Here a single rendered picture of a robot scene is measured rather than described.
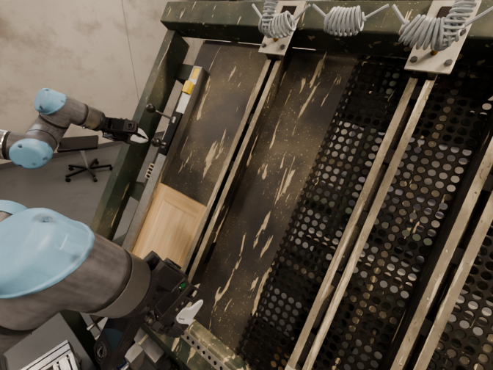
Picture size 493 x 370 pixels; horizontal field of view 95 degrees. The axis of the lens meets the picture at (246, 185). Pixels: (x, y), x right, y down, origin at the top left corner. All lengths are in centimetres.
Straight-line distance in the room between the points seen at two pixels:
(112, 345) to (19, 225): 23
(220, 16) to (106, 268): 101
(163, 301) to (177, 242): 62
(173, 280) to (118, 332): 10
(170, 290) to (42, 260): 20
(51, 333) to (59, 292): 201
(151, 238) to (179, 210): 19
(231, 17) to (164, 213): 84
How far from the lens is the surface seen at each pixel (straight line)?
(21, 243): 25
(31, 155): 79
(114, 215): 135
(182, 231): 99
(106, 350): 45
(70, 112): 89
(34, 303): 28
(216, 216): 82
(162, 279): 37
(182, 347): 103
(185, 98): 111
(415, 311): 74
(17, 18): 441
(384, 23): 88
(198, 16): 121
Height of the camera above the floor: 179
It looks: 32 degrees down
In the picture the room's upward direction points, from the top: 5 degrees clockwise
